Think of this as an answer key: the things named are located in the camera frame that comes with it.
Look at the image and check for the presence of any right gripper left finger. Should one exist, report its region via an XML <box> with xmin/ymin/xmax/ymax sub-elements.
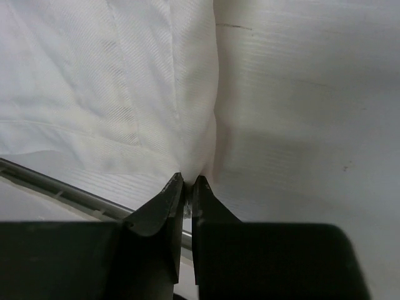
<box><xmin>120</xmin><ymin>173</ymin><xmax>184</xmax><ymax>283</ymax></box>

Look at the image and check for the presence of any white skirt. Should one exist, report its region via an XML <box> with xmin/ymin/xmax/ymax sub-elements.
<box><xmin>1</xmin><ymin>1</ymin><xmax>219</xmax><ymax>182</ymax></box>

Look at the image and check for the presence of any aluminium front rail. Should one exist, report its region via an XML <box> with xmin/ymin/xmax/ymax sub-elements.
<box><xmin>0</xmin><ymin>157</ymin><xmax>194</xmax><ymax>251</ymax></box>

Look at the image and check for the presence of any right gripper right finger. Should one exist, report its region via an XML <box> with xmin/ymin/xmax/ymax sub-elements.
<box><xmin>192</xmin><ymin>176</ymin><xmax>241</xmax><ymax>284</ymax></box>

